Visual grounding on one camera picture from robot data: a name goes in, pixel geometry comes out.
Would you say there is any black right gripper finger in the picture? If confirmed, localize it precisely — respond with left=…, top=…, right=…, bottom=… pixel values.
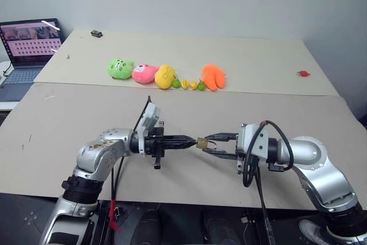
left=204, top=132, right=239, bottom=143
left=203, top=148, right=239, bottom=161

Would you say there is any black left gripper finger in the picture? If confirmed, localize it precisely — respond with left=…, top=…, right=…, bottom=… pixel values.
left=163, top=134, right=199, bottom=144
left=163, top=142, right=197, bottom=151

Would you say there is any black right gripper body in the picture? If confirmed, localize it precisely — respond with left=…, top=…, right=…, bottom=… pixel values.
left=228, top=132, right=240, bottom=162

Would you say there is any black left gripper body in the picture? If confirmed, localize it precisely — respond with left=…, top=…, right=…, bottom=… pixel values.
left=144, top=120, right=167, bottom=171

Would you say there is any brass padlock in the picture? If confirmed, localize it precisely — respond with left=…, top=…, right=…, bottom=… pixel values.
left=196, top=137, right=218, bottom=151

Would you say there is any orange plush toy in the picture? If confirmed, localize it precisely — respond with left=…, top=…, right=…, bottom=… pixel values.
left=201, top=64, right=228, bottom=92

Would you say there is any yellow plush toy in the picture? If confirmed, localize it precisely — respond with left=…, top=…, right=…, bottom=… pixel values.
left=154, top=64, right=177, bottom=90

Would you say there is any pink plush toy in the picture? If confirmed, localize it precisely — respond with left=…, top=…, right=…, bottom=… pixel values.
left=131, top=64, right=160, bottom=85

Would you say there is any green plush toy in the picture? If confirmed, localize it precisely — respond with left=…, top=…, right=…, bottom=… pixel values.
left=107, top=57, right=135, bottom=80

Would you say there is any red tag strip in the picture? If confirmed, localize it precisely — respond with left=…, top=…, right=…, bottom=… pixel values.
left=108, top=198, right=123, bottom=232

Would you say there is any grey shoe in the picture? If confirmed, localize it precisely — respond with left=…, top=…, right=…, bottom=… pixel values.
left=298, top=219, right=332, bottom=245

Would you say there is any open laptop computer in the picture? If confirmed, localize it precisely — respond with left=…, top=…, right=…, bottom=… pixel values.
left=0, top=18, right=63, bottom=103

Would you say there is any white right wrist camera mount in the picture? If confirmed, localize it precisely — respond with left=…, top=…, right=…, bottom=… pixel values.
left=235, top=123, right=271, bottom=176

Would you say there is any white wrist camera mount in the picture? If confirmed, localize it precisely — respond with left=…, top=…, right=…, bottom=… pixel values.
left=235, top=123, right=271, bottom=176
left=134, top=102, right=161, bottom=157

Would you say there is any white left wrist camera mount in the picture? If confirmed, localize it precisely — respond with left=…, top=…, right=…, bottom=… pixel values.
left=134, top=102, right=161, bottom=157

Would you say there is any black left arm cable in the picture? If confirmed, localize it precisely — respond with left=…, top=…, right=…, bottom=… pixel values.
left=110, top=95, right=153, bottom=203

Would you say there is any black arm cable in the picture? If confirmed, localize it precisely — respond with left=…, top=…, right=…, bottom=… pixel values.
left=110, top=95, right=153, bottom=203
left=241, top=119, right=295, bottom=189

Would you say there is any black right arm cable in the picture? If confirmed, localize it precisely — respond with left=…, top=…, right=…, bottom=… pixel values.
left=241, top=119, right=295, bottom=189

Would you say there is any black hanging cable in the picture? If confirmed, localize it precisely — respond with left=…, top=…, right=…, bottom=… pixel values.
left=254, top=167, right=272, bottom=245

